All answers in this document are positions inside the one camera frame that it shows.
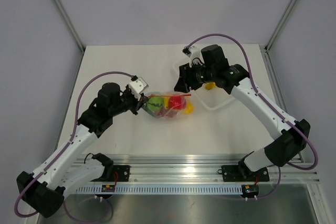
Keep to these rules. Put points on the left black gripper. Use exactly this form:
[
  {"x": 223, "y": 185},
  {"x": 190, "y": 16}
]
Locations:
[{"x": 137, "y": 102}]

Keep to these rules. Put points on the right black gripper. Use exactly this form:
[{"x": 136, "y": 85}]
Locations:
[{"x": 186, "y": 79}]

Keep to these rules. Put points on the green apple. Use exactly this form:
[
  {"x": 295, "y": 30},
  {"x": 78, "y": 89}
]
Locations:
[{"x": 155, "y": 103}]

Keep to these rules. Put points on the clear orange-zip bag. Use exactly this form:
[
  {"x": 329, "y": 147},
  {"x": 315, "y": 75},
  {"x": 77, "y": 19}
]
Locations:
[{"x": 165, "y": 94}]

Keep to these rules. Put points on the red apple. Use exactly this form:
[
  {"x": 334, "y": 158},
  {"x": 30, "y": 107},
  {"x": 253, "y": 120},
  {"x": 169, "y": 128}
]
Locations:
[{"x": 177, "y": 102}]

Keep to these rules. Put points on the yellow bell pepper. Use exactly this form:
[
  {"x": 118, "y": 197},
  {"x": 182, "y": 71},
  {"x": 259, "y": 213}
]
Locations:
[{"x": 189, "y": 108}]

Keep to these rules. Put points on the yellow lemon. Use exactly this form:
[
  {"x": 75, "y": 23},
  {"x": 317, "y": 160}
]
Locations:
[{"x": 166, "y": 101}]

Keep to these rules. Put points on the purple grape bunch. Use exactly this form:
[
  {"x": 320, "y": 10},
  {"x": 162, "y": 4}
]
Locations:
[{"x": 166, "y": 113}]

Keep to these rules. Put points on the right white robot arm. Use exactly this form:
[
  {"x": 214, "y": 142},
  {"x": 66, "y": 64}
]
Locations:
[{"x": 289, "y": 135}]

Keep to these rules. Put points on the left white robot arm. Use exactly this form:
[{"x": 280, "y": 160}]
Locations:
[{"x": 46, "y": 188}]

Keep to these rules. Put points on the yellow star fruit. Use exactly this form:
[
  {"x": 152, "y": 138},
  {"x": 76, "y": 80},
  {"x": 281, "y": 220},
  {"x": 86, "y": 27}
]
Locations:
[{"x": 210, "y": 85}]

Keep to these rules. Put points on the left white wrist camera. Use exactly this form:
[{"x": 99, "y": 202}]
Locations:
[{"x": 137, "y": 86}]

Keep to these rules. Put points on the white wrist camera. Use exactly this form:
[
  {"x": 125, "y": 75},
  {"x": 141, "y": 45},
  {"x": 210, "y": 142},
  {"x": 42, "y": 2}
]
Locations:
[
  {"x": 137, "y": 86},
  {"x": 192, "y": 52}
]

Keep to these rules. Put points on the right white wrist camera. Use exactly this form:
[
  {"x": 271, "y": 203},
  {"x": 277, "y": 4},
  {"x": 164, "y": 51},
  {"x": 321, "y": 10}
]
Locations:
[{"x": 192, "y": 52}]

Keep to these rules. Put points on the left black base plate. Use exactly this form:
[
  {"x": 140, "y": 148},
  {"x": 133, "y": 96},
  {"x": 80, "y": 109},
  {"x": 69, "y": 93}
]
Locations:
[{"x": 119, "y": 172}]

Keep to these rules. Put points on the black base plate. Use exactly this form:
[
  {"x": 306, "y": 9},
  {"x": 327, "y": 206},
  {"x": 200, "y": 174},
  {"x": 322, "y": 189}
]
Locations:
[
  {"x": 234, "y": 173},
  {"x": 119, "y": 172}
]

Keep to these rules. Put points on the aluminium mounting rail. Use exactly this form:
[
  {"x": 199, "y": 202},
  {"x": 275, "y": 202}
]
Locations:
[{"x": 199, "y": 169}]

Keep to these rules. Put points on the white slotted cable duct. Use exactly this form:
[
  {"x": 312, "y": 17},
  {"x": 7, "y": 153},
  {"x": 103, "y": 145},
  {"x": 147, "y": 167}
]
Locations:
[{"x": 125, "y": 189}]

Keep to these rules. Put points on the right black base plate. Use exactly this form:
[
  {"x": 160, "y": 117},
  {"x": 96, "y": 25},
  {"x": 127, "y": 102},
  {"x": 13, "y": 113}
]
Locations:
[{"x": 234, "y": 173}]

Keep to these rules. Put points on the left aluminium frame post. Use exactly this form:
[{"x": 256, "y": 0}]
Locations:
[{"x": 69, "y": 25}]

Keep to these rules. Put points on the aluminium frame post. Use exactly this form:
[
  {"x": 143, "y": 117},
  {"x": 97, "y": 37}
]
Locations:
[
  {"x": 69, "y": 25},
  {"x": 290, "y": 7}
]

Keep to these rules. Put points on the right aluminium frame post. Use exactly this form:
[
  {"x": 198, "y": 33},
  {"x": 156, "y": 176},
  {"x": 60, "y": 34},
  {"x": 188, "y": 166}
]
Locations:
[{"x": 290, "y": 7}]

